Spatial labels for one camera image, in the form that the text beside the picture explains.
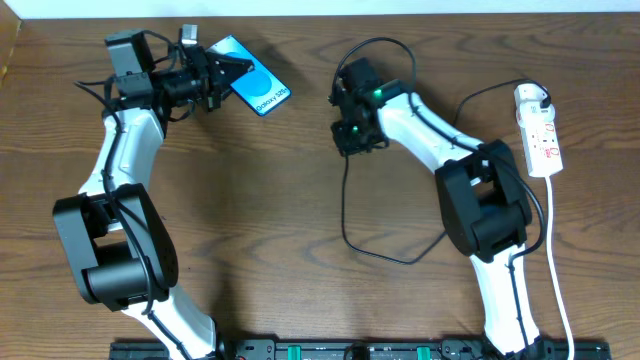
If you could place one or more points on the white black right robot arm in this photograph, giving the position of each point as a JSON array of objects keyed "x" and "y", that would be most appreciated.
[{"x": 483, "y": 201}]

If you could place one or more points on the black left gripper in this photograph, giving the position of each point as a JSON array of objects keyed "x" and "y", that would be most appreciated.
[{"x": 213, "y": 80}]

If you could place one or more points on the white power strip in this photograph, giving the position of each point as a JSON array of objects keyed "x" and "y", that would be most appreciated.
[{"x": 542, "y": 150}]

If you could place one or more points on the blue Galaxy smartphone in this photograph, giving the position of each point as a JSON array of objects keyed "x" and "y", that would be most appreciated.
[{"x": 259, "y": 88}]

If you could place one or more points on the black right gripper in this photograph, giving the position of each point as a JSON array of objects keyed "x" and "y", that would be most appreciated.
[{"x": 338, "y": 117}]

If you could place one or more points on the white USB charger adapter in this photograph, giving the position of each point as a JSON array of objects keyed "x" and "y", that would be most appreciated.
[{"x": 533, "y": 105}]

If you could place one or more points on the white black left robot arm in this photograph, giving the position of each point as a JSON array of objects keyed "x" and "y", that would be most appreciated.
[{"x": 118, "y": 249}]

